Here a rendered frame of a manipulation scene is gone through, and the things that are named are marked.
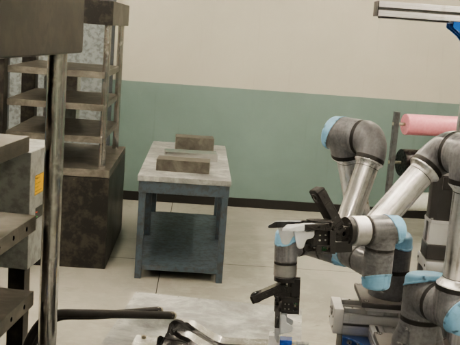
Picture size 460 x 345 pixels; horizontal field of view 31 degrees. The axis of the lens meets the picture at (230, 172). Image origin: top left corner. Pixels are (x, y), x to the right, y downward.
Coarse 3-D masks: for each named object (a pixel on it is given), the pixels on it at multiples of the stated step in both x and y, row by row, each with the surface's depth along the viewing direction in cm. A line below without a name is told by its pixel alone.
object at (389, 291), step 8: (392, 272) 282; (400, 272) 282; (392, 280) 282; (400, 280) 282; (392, 288) 281; (400, 288) 282; (376, 296) 284; (384, 296) 282; (392, 296) 281; (400, 296) 281
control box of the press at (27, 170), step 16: (32, 144) 285; (16, 160) 270; (32, 160) 271; (0, 176) 271; (16, 176) 270; (32, 176) 272; (0, 192) 272; (16, 192) 271; (32, 192) 274; (0, 208) 273; (16, 208) 272; (32, 208) 275; (32, 240) 278; (0, 256) 276; (16, 256) 275; (32, 256) 280; (16, 272) 289; (16, 288) 290; (16, 336) 293
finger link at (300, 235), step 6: (282, 228) 195; (288, 228) 194; (294, 228) 195; (300, 228) 195; (294, 234) 195; (300, 234) 196; (306, 234) 197; (312, 234) 198; (300, 240) 196; (300, 246) 196
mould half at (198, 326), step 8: (184, 320) 278; (192, 320) 279; (200, 328) 276; (136, 336) 281; (152, 336) 282; (192, 336) 267; (208, 336) 274; (216, 336) 278; (136, 344) 273; (144, 344) 274; (152, 344) 274; (168, 344) 256; (176, 344) 256; (184, 344) 258; (200, 344) 264; (208, 344) 268; (248, 344) 274; (256, 344) 273; (264, 344) 274
